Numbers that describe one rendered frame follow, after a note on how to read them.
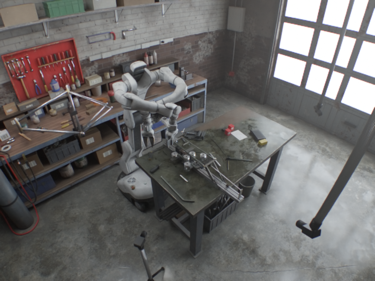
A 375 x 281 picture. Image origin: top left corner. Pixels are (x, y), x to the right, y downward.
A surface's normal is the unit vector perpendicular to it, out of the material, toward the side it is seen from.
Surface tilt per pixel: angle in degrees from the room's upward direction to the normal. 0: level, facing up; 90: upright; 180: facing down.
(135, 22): 90
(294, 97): 90
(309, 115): 90
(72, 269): 0
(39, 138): 0
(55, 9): 90
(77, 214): 0
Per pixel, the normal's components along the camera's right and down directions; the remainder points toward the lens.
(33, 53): 0.66, 0.45
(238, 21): -0.75, 0.40
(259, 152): 0.00, -0.79
